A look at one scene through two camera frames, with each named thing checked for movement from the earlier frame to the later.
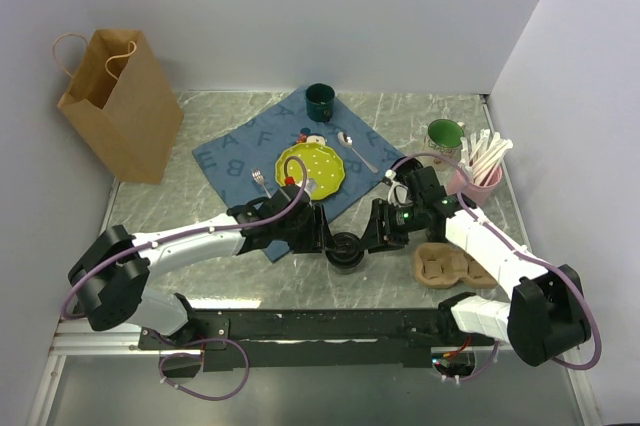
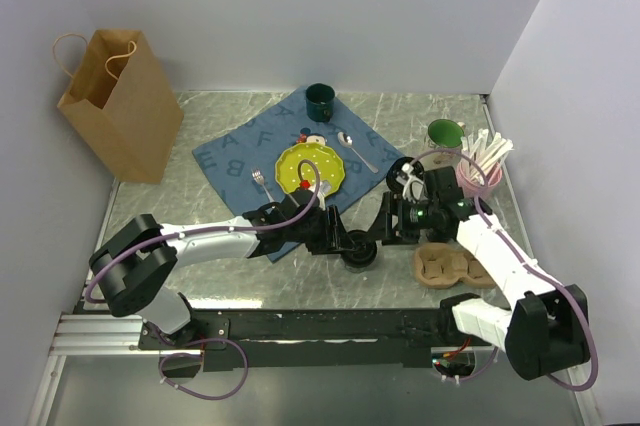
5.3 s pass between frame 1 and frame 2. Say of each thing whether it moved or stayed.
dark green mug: stayed
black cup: moved
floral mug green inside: stayed
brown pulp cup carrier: stayed
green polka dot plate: stayed
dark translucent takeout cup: moved
